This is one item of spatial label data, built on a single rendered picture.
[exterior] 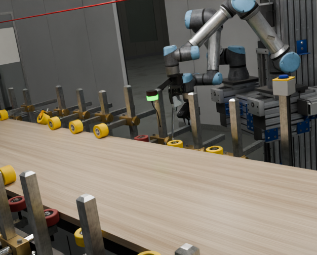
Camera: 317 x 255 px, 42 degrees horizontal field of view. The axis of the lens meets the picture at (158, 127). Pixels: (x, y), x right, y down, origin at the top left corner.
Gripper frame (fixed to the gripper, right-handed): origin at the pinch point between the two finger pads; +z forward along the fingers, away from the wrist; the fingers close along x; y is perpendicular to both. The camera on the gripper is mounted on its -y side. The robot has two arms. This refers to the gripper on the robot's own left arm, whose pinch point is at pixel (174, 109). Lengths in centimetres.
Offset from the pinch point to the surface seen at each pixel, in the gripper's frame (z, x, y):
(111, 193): 12, -87, 6
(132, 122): 6.4, -1.3, -27.4
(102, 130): 6.1, -19.1, -38.0
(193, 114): -0.7, -16.8, 17.3
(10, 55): -38, 102, -207
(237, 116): -0.5, -24.7, 42.1
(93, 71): 13, 355, -281
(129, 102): -5.3, 0.7, -28.4
